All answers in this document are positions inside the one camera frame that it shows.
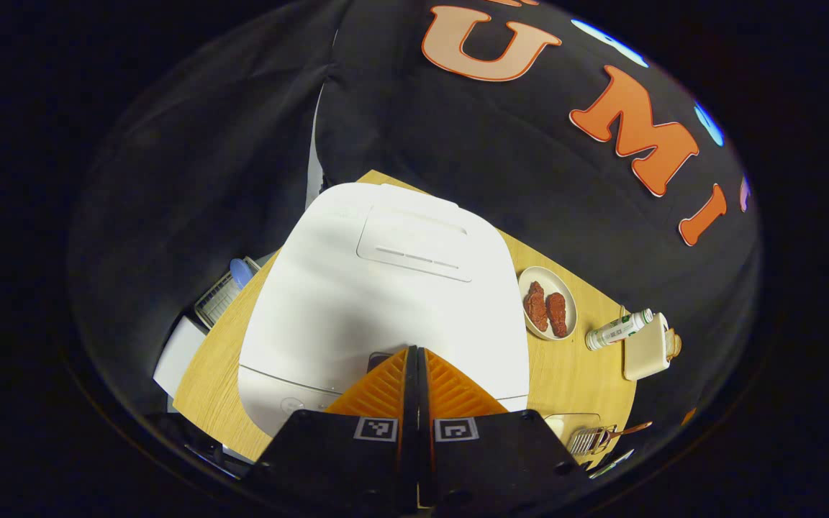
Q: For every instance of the white grid rack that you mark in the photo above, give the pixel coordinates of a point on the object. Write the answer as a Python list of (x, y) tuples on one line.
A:
[(220, 298)]

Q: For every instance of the toast bread slice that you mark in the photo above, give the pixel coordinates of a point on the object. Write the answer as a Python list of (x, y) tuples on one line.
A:
[(673, 344)]

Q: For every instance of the white rice cooker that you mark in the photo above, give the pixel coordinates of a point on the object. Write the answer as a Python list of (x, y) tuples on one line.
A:
[(357, 316)]

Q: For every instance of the white box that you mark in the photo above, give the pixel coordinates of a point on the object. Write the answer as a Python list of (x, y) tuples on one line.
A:
[(178, 356)]

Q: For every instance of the white toaster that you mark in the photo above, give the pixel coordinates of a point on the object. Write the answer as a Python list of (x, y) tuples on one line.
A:
[(645, 349)]

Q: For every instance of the red meat piece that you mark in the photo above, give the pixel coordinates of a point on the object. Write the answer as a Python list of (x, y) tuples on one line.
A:
[(535, 306), (557, 314)]

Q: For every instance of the blue round object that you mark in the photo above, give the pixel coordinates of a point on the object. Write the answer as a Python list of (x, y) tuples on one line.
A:
[(240, 272)]

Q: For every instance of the white round plate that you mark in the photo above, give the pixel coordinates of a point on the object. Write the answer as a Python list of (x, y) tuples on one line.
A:
[(565, 288)]

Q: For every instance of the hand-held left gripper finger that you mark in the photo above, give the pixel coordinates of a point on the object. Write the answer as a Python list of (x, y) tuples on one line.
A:
[(425, 446), (409, 446)]

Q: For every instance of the brown wooden spoon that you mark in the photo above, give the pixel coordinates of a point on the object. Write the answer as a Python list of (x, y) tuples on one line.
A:
[(630, 430)]

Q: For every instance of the white drink bottle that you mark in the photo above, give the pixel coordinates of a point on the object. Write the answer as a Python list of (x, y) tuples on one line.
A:
[(616, 331)]

